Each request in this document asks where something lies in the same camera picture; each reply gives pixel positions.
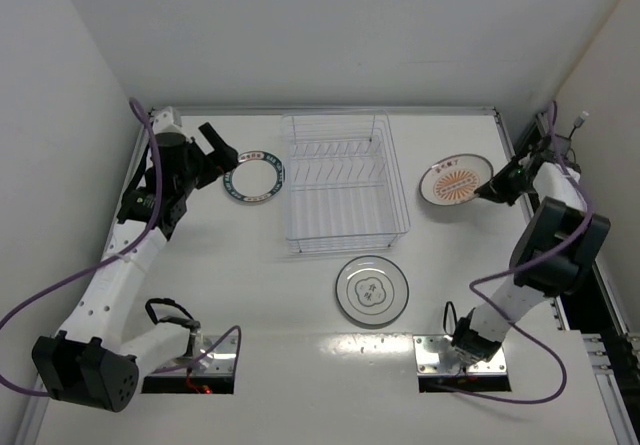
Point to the white plate grey rings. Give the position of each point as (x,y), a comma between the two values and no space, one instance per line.
(371,290)

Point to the metal base plate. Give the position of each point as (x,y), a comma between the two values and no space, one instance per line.
(435,358)
(217,361)

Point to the orange sunburst plate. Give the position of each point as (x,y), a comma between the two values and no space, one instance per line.
(454,179)

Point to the white wire dish rack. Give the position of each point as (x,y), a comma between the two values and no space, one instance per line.
(343,186)

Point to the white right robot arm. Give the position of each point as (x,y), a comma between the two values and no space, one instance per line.
(553,257)

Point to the aluminium frame rail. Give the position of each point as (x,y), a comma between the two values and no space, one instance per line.
(613,349)

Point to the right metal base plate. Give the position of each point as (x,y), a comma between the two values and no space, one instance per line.
(435,358)

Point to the green rimmed white plate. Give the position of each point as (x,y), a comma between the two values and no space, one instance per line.
(259,177)

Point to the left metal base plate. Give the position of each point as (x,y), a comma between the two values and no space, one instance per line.
(217,361)

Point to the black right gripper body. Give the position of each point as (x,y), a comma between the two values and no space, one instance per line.
(503,187)

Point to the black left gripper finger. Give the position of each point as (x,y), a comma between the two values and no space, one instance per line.
(211,136)
(225,158)

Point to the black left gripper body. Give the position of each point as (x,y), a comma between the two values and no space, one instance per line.
(204,163)

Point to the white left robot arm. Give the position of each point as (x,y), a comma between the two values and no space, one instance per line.
(87,362)

